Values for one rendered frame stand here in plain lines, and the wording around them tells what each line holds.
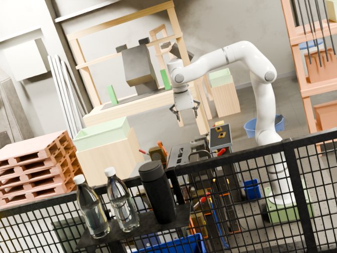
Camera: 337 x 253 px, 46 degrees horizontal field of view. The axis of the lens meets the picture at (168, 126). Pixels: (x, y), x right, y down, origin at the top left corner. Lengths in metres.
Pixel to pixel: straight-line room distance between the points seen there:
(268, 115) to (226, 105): 4.58
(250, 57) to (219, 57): 0.16
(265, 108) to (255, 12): 6.00
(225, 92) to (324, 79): 2.56
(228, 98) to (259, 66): 4.66
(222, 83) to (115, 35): 2.85
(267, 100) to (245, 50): 0.29
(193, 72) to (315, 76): 2.61
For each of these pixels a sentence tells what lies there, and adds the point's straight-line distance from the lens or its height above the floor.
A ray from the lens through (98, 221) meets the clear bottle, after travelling 1.24.
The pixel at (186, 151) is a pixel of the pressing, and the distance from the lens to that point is 2.88.
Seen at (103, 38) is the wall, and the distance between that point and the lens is 8.59.
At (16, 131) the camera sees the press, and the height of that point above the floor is 0.55.
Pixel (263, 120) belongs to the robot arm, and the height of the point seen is 1.29.
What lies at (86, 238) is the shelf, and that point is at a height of 1.43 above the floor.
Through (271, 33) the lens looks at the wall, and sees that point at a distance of 8.11.
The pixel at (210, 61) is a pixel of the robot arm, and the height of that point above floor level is 1.69.
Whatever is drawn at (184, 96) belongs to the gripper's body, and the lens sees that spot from 2.06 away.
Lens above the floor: 2.02
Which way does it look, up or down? 16 degrees down
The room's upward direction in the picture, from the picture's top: 18 degrees counter-clockwise
